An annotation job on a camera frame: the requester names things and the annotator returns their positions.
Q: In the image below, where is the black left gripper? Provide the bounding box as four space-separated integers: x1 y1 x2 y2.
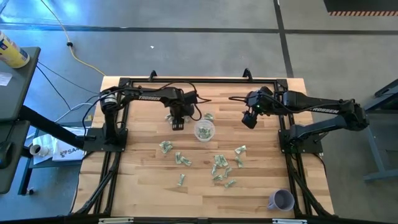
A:
169 104 196 131

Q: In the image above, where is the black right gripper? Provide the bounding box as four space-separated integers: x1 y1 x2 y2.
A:
241 91 276 130

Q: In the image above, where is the clear plastic cup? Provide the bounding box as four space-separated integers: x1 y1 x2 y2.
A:
193 119 216 143

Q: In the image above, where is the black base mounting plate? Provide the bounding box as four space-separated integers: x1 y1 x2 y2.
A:
82 126 129 153
278 128 325 155

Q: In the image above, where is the purple mug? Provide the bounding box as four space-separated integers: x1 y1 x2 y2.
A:
267 189 295 212

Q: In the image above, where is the white printed paper sheet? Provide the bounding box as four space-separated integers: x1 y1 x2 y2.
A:
52 136 86 162

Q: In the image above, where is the black diagonal support bar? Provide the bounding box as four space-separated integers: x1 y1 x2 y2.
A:
17 105 97 150

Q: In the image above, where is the grey metal table stand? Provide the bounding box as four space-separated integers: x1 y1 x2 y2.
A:
363 78 398 184

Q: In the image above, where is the black hazard-striped mat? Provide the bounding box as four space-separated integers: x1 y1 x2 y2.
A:
323 0 398 17

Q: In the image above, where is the grey side desk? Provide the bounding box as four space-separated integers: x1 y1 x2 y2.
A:
0 46 42 195

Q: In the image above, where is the black device on desk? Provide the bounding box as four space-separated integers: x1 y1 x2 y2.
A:
0 141 17 170

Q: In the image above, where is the small white paper label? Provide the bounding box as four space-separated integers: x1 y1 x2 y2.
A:
0 72 14 87

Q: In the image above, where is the yellow wipes canister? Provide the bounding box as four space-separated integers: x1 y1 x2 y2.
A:
0 30 31 69

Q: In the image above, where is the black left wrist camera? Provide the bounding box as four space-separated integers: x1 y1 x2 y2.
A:
185 91 199 105

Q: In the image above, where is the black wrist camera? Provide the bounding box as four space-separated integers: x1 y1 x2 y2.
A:
259 86 274 98
185 91 199 105

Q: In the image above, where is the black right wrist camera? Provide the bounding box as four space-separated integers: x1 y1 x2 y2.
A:
259 86 274 98

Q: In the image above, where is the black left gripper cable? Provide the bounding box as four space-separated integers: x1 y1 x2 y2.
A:
136 80 213 123

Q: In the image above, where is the black aluminium table frame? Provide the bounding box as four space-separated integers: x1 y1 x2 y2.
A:
70 68 335 218

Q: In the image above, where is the thin white floor cable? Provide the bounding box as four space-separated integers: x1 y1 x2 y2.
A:
54 102 101 123

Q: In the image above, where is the white bracket strip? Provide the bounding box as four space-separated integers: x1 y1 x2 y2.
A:
98 217 135 224
272 218 308 224

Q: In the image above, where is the thin black floor cable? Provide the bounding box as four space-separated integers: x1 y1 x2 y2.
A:
36 61 100 95
35 65 73 110

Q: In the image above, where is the yellow extension cable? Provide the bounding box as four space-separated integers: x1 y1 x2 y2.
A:
39 0 107 77

